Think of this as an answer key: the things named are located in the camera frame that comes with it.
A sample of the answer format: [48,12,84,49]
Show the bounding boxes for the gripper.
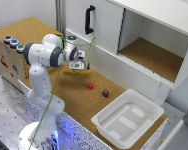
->
[68,59,86,71]

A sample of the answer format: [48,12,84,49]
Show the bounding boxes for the pink block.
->
[86,82,95,90]

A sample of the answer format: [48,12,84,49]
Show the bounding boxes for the purple block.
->
[101,89,111,98]

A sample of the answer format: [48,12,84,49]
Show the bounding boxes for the white sliding door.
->
[65,0,125,55]

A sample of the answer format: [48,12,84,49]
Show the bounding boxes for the green button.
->
[15,44,26,54]

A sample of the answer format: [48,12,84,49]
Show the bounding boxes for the wooden drawer box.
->
[0,16,64,93]

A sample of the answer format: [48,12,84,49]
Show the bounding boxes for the blue button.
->
[9,38,20,49]

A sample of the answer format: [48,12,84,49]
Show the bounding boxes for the white cabinet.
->
[64,0,188,107]

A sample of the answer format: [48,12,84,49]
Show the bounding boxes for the red button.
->
[3,34,13,45]

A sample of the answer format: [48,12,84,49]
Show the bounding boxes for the white plastic box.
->
[90,88,166,150]

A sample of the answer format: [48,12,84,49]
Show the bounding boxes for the green cable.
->
[28,35,98,150]

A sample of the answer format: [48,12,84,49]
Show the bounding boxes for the black door handle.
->
[84,4,96,36]

